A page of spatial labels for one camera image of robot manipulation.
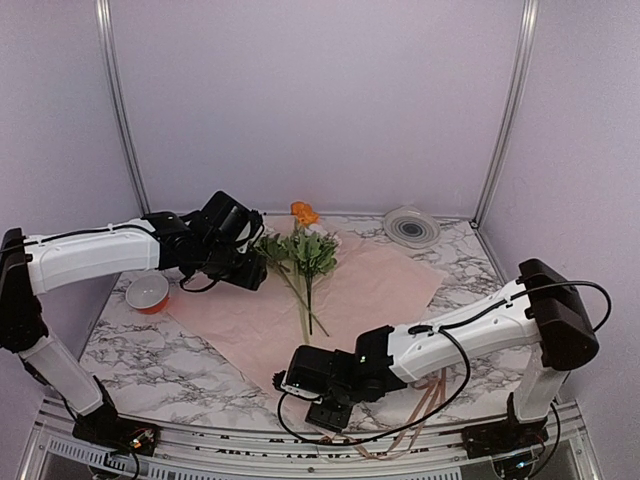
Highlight front aluminium rail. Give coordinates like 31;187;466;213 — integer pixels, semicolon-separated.
15;398;603;479

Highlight left aluminium frame post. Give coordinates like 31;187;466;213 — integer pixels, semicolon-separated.
95;0;151;215

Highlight lilac fake flower sprig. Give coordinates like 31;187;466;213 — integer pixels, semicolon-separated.
289;222;343;336

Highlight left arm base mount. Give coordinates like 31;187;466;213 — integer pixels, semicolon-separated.
72;394;160;456

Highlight orange fake flower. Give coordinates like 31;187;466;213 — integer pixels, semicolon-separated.
291;201;319;344

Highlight aluminium frame post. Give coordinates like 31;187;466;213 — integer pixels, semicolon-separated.
95;0;151;215
472;0;540;229

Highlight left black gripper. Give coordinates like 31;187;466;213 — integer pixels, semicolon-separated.
198;239;267;290

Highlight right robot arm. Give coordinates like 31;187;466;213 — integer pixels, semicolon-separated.
273;259;599;448

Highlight right aluminium frame post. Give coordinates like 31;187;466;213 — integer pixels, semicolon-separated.
472;0;540;229

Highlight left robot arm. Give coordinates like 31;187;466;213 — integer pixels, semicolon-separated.
1;191;267;445

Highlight grey ringed plate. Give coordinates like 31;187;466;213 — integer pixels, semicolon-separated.
382;206;441;250

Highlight red and white bowl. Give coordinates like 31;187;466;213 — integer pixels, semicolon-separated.
125;274;170;315

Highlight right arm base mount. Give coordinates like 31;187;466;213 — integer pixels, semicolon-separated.
461;393;549;459

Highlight white rose fake flower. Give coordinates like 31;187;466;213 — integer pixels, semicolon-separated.
254;233;330;345

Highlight tan ribbon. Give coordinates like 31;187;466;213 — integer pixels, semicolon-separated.
316;369;449;462

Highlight pink wrapping paper sheet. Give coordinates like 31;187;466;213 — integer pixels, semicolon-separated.
168;218;446;428

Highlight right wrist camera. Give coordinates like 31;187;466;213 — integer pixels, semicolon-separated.
272;345;334;401

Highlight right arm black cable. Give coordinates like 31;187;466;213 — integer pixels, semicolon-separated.
276;280;613;446

